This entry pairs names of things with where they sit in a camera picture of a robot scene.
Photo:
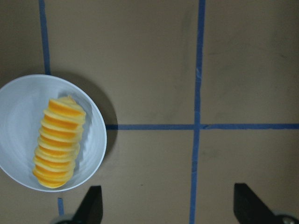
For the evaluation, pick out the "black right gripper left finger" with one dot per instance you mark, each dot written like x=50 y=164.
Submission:
x=90 y=210

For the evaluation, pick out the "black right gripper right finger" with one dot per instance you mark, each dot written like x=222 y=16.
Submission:
x=249 y=208

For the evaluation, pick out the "yellow sliced bread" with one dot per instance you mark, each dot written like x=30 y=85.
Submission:
x=58 y=143

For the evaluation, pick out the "blue plate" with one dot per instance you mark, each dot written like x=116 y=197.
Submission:
x=22 y=102

